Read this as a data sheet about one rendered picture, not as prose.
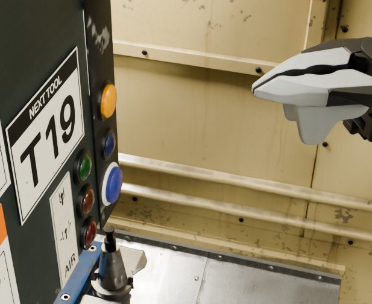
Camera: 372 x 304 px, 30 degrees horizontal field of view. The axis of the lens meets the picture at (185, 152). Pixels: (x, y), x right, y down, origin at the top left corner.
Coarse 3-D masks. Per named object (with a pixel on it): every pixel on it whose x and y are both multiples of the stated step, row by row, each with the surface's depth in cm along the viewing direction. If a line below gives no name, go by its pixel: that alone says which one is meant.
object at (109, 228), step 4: (104, 228) 97; (108, 228) 97; (112, 228) 97; (104, 232) 97; (108, 232) 96; (112, 232) 96; (108, 236) 97; (112, 236) 97; (104, 240) 98; (108, 240) 97; (112, 240) 98; (104, 244) 98; (108, 244) 97; (112, 244) 97; (108, 248) 98; (112, 248) 98
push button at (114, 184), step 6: (114, 168) 55; (120, 168) 56; (114, 174) 55; (120, 174) 56; (108, 180) 54; (114, 180) 55; (120, 180) 56; (108, 186) 54; (114, 186) 55; (120, 186) 56; (108, 192) 54; (114, 192) 55; (108, 198) 55; (114, 198) 55
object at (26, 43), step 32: (0, 0) 34; (32, 0) 37; (64, 0) 41; (0, 32) 34; (32, 32) 38; (64, 32) 42; (0, 64) 35; (32, 64) 39; (0, 96) 36; (96, 192) 54; (32, 224) 43; (32, 256) 43; (32, 288) 44
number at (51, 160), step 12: (72, 84) 45; (60, 96) 43; (72, 96) 45; (60, 108) 43; (72, 108) 45; (48, 120) 42; (60, 120) 44; (72, 120) 46; (48, 132) 42; (60, 132) 44; (72, 132) 46; (48, 144) 42; (60, 144) 44; (48, 156) 43; (60, 156) 45; (48, 168) 43
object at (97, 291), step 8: (96, 272) 104; (128, 272) 104; (96, 280) 102; (128, 280) 104; (96, 288) 101; (120, 288) 101; (128, 288) 101; (104, 296) 101; (112, 296) 100; (120, 296) 101; (128, 296) 103
